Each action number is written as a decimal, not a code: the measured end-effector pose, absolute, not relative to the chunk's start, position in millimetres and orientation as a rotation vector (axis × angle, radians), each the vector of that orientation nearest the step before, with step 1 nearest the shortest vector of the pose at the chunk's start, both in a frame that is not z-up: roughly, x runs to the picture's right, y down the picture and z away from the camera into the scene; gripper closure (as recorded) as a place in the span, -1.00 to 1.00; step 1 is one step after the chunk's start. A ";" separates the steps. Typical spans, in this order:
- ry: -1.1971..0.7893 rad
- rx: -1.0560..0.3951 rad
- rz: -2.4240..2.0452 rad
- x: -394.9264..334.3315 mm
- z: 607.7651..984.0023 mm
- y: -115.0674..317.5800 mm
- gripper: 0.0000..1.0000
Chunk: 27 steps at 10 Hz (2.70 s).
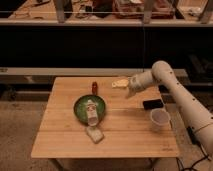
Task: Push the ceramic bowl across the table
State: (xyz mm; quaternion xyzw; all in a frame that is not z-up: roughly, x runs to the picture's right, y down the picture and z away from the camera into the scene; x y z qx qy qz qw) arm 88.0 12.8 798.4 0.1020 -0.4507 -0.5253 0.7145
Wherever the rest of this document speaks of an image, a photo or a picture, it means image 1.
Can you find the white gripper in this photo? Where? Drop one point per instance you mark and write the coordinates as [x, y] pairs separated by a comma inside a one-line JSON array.
[[133, 87]]

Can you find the green ceramic bowl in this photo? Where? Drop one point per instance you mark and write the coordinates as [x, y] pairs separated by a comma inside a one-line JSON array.
[[80, 107]]

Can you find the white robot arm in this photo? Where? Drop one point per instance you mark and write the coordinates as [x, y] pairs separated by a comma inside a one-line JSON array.
[[194, 114]]

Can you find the yellow sponge block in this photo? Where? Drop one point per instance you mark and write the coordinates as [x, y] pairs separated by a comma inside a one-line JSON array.
[[122, 83]]

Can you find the black phone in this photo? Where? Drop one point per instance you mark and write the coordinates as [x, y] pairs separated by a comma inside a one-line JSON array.
[[152, 104]]

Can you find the red sausage toy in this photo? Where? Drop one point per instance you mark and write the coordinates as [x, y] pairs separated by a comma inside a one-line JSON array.
[[94, 88]]

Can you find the clear plastic bottle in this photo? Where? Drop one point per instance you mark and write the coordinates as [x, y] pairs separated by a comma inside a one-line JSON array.
[[91, 111]]

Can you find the wooden table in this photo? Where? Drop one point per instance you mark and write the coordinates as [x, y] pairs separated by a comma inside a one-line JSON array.
[[126, 125]]

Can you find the white bread slice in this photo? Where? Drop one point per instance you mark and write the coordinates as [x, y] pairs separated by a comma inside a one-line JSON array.
[[95, 134]]

